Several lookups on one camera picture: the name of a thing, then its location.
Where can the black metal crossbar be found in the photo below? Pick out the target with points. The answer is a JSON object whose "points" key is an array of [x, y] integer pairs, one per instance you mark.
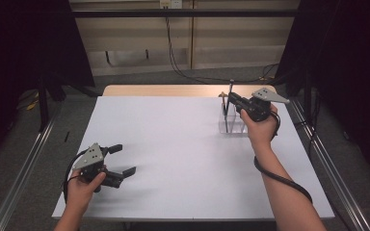
{"points": [[173, 13]]}

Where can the clear acrylic organizer box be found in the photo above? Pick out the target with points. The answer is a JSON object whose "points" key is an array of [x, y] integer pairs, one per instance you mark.
{"points": [[236, 125]]}

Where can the white power socket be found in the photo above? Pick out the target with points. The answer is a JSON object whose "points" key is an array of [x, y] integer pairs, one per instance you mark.
{"points": [[171, 3]]}

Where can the person's right hand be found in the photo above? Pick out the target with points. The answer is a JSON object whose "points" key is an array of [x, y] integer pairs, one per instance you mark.
{"points": [[263, 133]]}

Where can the aluminium floor rail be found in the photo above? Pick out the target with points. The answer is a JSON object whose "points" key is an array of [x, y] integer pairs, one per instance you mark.
{"points": [[22, 176], [337, 179]]}

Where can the small black stick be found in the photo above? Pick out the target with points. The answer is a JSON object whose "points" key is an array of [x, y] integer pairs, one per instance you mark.
{"points": [[66, 136]]}

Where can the black stand post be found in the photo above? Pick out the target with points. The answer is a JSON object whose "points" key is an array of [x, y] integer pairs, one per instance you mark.
{"points": [[43, 102], [307, 99]]}

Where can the black desk bracket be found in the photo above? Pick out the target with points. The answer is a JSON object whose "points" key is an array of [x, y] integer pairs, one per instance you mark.
{"points": [[108, 57], [147, 54]]}

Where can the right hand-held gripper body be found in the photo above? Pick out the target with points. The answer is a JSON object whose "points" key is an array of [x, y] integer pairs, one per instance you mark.
{"points": [[258, 107]]}

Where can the black curtain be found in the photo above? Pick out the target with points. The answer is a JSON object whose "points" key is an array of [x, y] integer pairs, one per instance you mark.
{"points": [[22, 48], [343, 80]]}

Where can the thin black makeup brush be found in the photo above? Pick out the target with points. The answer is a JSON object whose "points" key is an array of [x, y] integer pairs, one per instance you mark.
{"points": [[227, 123]]}

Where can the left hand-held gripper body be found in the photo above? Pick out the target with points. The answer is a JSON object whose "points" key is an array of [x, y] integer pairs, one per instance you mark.
{"points": [[91, 159]]}

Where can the person's left hand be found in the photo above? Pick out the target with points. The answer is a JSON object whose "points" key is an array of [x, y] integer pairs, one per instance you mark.
{"points": [[80, 195]]}

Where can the beige office desk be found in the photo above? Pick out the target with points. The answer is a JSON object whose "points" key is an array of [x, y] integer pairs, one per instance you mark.
{"points": [[135, 35]]}

